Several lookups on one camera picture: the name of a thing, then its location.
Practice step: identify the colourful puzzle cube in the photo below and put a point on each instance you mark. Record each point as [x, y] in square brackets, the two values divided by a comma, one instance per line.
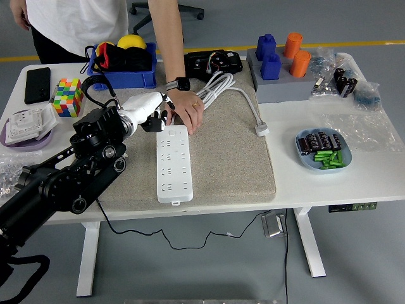
[68, 98]

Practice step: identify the empty clear plastic bag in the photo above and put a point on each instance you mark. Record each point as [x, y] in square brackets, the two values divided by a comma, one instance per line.
[364, 130]

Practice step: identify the grey block holder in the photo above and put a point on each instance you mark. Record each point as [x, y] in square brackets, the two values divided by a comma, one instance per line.
[284, 92]

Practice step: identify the white wall socket panel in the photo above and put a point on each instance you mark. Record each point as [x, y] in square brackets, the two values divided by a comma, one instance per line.
[23, 125]

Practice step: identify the light blue plate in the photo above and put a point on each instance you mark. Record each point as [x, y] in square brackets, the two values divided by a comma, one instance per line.
[305, 161]

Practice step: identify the person's left hand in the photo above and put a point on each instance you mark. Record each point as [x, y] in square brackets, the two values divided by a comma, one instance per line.
[186, 107]

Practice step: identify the white table leg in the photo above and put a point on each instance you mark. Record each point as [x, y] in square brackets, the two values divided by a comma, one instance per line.
[311, 247]
[88, 259]

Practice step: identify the green battery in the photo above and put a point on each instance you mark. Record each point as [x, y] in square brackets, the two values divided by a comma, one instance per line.
[340, 156]
[324, 157]
[332, 162]
[322, 154]
[330, 167]

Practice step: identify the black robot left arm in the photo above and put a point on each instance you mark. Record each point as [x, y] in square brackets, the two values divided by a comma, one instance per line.
[63, 183]

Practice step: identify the white cover plate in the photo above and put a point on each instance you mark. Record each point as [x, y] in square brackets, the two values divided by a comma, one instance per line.
[49, 115]

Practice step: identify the black capacitor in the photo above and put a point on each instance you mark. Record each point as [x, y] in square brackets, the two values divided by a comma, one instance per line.
[314, 142]
[336, 142]
[304, 146]
[324, 141]

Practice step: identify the purple tray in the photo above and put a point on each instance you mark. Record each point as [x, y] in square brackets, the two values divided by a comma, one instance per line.
[28, 147]

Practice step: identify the black table control panel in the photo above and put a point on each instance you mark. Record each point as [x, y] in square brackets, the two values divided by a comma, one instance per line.
[351, 207]

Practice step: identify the bag of black capacitors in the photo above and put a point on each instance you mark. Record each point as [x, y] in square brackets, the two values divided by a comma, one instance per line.
[346, 84]

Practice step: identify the black smartphone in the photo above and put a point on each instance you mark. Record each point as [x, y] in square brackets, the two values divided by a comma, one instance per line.
[37, 85]

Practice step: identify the blue plastic block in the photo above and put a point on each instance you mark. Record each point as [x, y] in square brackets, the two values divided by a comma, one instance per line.
[271, 68]
[265, 47]

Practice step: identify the black office chair base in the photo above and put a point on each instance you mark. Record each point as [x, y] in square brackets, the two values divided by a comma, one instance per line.
[191, 9]

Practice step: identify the beige mat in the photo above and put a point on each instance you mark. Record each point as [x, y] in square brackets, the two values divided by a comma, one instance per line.
[228, 164]

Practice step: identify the black wristwatch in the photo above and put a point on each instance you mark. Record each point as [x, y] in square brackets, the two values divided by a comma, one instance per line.
[182, 84]

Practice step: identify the clear bag of metal parts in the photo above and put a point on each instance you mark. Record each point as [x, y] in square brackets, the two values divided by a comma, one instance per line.
[324, 88]

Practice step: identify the orange cylinder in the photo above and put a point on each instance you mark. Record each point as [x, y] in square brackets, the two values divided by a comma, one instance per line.
[293, 46]
[300, 65]

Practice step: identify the person's left forearm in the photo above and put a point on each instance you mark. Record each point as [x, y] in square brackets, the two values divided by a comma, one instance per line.
[167, 41]

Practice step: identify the black electronic device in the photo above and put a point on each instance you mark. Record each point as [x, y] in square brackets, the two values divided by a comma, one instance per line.
[196, 63]

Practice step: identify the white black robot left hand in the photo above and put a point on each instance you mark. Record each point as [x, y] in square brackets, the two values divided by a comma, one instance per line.
[142, 106]

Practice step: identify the white power strip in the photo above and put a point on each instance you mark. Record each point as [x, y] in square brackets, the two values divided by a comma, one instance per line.
[175, 183]

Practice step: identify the silver floor box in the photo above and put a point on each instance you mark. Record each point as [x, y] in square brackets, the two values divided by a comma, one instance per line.
[273, 225]

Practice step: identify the yellow ball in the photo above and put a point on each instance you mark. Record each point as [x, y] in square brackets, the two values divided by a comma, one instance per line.
[131, 41]

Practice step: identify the clear bag of blue components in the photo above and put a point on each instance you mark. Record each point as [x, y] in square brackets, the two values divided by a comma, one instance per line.
[322, 60]
[368, 96]

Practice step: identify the blue plastic bin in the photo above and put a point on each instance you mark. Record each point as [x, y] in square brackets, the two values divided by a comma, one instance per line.
[133, 79]

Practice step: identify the person's right hand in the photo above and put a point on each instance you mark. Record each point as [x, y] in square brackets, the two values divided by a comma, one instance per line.
[20, 14]

